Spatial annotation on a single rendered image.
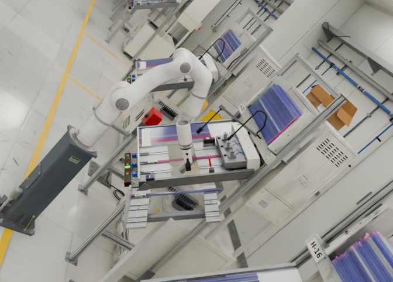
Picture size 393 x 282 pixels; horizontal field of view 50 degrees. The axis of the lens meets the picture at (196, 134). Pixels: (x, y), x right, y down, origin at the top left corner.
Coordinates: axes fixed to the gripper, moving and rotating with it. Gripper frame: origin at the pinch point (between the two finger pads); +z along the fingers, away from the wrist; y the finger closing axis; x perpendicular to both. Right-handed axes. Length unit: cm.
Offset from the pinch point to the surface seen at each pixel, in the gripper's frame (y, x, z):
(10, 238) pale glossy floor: -20, 110, 18
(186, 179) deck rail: -9.9, 2.5, 2.0
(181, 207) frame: 5.1, 7.4, 35.3
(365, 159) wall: 91, -170, 82
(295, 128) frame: -11, -65, -24
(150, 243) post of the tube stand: -46, 28, 15
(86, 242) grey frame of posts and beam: -14, 69, 36
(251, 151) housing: 1.3, -41.1, -4.0
